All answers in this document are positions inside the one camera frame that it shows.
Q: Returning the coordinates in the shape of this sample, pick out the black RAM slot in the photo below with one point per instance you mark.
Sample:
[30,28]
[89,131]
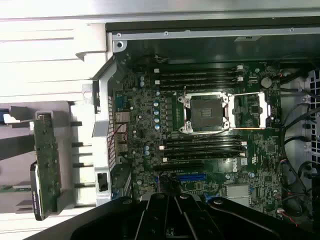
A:
[197,75]
[197,81]
[197,69]
[197,87]
[202,152]
[202,146]
[202,158]

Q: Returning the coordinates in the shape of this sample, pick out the black expansion slot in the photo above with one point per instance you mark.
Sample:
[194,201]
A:
[177,167]

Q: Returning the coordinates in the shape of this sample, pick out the metal socket cover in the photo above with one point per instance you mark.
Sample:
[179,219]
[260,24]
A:
[263,110]

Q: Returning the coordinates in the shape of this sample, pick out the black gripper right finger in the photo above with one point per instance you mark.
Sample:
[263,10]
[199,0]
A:
[237,225]

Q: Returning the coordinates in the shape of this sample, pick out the silver chipset heatsink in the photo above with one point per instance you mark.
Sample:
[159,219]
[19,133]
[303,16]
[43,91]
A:
[238,193]

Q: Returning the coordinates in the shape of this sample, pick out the black CPU socket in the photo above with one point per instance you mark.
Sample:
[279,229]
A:
[206,112]

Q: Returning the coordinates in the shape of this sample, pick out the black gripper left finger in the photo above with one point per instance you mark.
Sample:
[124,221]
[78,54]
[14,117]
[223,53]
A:
[107,220]

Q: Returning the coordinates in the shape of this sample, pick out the perforated metal drive cage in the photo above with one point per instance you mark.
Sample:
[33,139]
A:
[313,82]

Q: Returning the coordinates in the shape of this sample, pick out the round coin battery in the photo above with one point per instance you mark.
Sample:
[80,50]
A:
[266,82]

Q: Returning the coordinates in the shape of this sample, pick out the thin metal locking lever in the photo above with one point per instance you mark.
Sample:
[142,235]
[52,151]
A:
[184,96]
[250,128]

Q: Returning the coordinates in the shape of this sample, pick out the grey parts rack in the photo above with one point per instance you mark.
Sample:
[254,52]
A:
[63,200]

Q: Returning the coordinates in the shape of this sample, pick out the hard disk with blue carrier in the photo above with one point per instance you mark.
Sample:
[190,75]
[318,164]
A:
[2,117]

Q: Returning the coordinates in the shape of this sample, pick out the green RAM stick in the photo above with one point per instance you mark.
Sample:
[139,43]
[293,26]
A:
[15,188]

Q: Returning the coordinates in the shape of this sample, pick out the blue expansion slot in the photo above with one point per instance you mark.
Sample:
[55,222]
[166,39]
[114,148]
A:
[191,178]

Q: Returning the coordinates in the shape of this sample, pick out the green motherboard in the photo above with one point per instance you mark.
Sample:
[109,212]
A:
[140,125]

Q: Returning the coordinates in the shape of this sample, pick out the black open PC case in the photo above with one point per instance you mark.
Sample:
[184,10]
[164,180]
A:
[200,33]

